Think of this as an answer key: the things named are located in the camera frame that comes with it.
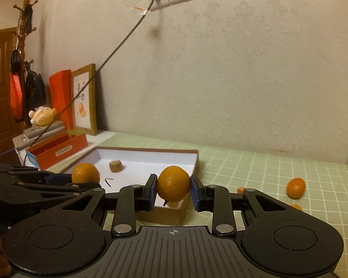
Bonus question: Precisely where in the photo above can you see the wooden picture frame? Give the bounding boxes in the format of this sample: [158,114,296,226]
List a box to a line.
[71,63,98,136]

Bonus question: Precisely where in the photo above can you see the wooden door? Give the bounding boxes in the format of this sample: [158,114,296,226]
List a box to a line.
[0,28,22,165]

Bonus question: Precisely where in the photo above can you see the wooden coat rack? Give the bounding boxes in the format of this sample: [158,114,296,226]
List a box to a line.
[13,0,38,126]

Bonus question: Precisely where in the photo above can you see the brownish green small fruit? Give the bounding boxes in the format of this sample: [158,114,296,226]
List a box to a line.
[166,202,178,208]

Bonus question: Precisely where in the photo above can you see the red hanging bag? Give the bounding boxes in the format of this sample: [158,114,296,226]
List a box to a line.
[9,50,24,122]

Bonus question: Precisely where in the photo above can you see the large orange tangerine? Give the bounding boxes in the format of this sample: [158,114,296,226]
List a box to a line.
[71,163,100,183]

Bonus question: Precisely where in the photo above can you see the stack of books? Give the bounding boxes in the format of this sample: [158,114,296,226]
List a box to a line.
[12,120,66,151]

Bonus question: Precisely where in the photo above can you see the square carrot piece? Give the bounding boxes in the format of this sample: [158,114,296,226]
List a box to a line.
[109,160,123,173]

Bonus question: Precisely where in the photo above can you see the oval orange kumquat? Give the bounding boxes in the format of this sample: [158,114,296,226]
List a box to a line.
[157,166,190,205]

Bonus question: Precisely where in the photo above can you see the brown cardboard tray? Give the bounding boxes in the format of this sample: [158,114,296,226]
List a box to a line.
[61,146,199,226]

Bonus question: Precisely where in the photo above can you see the orange red box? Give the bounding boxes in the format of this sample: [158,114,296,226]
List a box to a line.
[26,131,88,170]

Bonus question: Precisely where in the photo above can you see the black power cable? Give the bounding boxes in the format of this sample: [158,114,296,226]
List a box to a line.
[0,0,161,166]

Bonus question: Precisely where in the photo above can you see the small carrot cylinder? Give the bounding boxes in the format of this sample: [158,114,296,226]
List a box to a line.
[237,187,245,194]

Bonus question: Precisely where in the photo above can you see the small orange kumquat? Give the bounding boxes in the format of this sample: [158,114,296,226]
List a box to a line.
[289,204,303,211]

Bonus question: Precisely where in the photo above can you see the yellow plush toy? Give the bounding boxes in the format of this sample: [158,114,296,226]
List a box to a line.
[29,107,57,126]

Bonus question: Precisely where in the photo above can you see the black hanging bag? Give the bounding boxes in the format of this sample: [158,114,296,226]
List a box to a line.
[25,70,46,111]

